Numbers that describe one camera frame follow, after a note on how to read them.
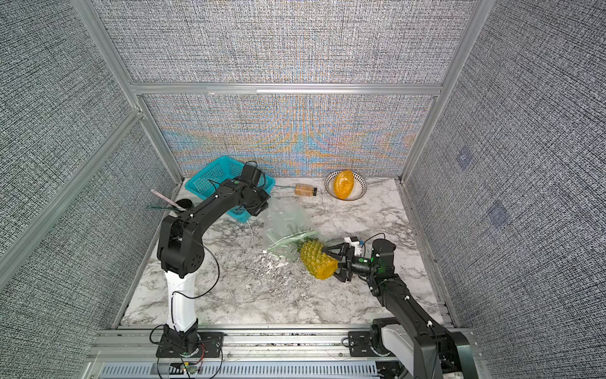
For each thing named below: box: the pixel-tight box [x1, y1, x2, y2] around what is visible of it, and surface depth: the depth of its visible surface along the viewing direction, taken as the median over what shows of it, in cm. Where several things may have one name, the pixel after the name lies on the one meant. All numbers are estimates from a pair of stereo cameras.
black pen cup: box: [175, 198, 194, 211], surface depth 102 cm
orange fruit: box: [332, 169, 355, 200], surface depth 112 cm
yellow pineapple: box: [295, 236, 339, 281], surface depth 74 cm
